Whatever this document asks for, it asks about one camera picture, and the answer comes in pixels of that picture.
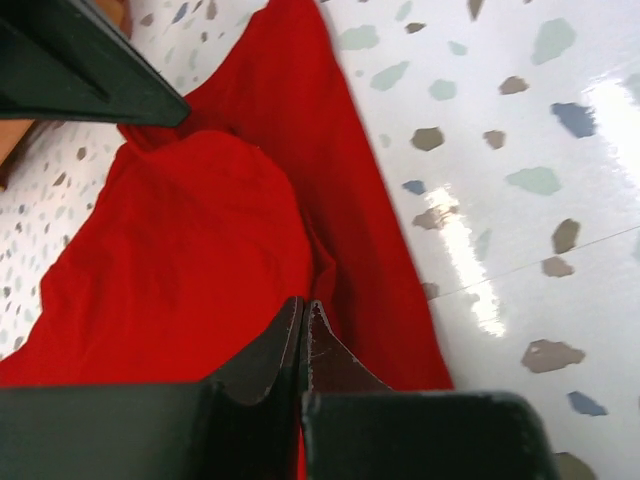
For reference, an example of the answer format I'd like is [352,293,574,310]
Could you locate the red t-shirt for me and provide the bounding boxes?
[1,1,452,392]

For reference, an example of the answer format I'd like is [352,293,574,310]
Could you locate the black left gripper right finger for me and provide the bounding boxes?
[301,301,560,479]

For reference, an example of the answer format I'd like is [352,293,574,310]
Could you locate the orange plastic basket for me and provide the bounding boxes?
[1,0,133,192]

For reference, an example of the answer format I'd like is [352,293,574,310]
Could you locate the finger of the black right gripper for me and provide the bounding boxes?
[1,1,190,127]

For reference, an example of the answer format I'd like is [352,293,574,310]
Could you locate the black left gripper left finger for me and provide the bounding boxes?
[1,297,304,479]

